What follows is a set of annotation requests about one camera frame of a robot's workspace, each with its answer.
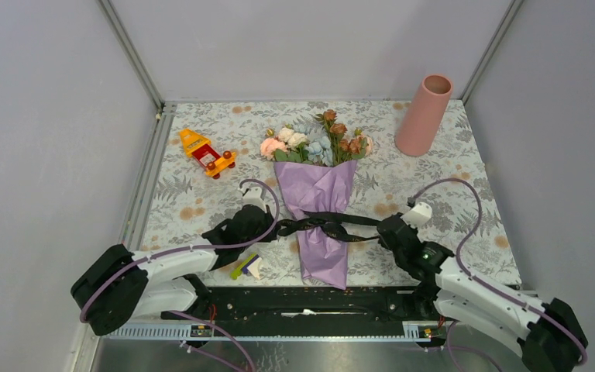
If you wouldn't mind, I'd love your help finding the black ribbon with gold letters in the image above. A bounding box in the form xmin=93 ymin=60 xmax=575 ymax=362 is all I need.
xmin=275 ymin=212 xmax=380 ymax=243

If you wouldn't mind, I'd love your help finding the purple paper flower bouquet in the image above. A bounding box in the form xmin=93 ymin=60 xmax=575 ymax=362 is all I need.
xmin=260 ymin=109 xmax=372 ymax=289

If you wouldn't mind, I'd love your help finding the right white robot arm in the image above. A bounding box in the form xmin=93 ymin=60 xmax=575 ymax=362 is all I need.
xmin=377 ymin=214 xmax=588 ymax=371

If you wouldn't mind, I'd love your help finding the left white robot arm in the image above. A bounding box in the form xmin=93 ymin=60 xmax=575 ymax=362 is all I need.
xmin=70 ymin=205 xmax=277 ymax=336

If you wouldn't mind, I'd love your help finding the pink cylindrical vase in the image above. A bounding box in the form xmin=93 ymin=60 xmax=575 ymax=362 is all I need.
xmin=394 ymin=74 xmax=453 ymax=157

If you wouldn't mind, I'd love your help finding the green purple white toy block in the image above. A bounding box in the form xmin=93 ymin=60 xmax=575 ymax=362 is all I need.
xmin=230 ymin=253 xmax=263 ymax=280

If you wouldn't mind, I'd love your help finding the floral patterned table mat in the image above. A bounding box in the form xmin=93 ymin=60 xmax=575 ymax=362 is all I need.
xmin=138 ymin=101 xmax=521 ymax=285

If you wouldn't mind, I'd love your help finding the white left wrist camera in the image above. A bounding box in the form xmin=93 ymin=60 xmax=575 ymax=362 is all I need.
xmin=239 ymin=185 xmax=267 ymax=212

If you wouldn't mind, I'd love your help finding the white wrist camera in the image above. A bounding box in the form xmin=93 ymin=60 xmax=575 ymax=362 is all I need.
xmin=401 ymin=202 xmax=432 ymax=229
xmin=239 ymin=185 xmax=267 ymax=212

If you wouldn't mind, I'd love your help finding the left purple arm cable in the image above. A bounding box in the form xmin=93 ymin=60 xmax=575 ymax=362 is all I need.
xmin=79 ymin=178 xmax=281 ymax=325

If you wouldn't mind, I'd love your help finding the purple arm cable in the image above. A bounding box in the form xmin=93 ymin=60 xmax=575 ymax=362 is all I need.
xmin=408 ymin=177 xmax=589 ymax=367
xmin=79 ymin=178 xmax=281 ymax=325

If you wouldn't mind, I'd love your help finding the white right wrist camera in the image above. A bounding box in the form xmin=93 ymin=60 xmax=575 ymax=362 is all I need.
xmin=401 ymin=202 xmax=432 ymax=229

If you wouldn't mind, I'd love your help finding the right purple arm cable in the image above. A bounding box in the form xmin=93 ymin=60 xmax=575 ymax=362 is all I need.
xmin=408 ymin=177 xmax=589 ymax=367

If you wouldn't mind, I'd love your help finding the perforated metal front rail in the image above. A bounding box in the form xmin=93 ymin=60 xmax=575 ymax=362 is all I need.
xmin=104 ymin=322 xmax=432 ymax=343

